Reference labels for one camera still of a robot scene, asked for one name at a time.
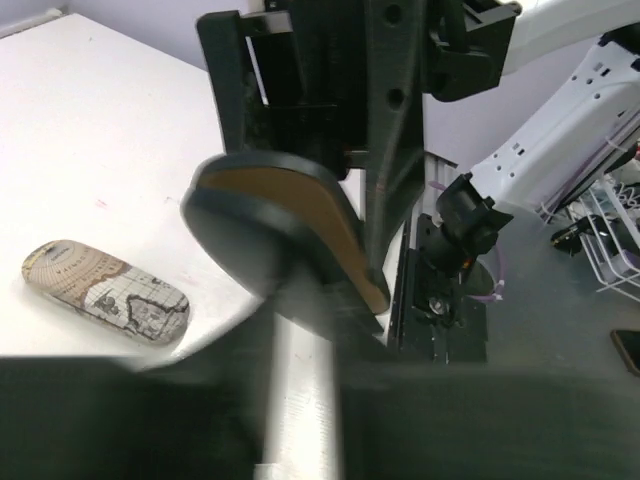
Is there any black mounting base rail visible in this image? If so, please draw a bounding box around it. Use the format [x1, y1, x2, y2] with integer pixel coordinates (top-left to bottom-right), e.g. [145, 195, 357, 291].
[386, 213, 493, 364]

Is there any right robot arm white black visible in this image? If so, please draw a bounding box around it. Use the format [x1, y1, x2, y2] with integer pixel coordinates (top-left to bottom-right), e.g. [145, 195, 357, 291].
[182, 1, 639, 304]

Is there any marbled glasses case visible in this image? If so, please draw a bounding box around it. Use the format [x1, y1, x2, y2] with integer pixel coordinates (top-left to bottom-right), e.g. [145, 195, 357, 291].
[21, 239, 191, 347]

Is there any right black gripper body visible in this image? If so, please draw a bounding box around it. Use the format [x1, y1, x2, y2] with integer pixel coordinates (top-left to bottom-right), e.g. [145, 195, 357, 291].
[243, 1, 516, 179]

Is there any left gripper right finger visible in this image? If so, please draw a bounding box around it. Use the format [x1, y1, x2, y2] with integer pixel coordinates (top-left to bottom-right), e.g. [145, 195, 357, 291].
[279, 280, 639, 479]

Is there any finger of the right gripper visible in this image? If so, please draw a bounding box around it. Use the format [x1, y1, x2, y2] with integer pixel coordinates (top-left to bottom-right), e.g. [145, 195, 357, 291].
[196, 11, 247, 152]
[364, 1, 424, 280]

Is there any aluminium frame rail front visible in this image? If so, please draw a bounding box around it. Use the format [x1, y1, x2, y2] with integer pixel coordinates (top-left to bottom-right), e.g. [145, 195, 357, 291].
[407, 153, 459, 249]

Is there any black glasses case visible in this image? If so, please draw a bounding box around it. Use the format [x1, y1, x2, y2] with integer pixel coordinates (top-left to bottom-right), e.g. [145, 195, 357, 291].
[181, 150, 391, 315]

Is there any white wire basket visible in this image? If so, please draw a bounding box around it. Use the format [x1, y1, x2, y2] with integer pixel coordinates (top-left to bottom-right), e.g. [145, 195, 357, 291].
[550, 172, 639, 301]

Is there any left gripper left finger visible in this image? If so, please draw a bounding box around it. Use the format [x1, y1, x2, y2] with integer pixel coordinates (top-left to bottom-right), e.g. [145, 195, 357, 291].
[1, 268, 280, 479]

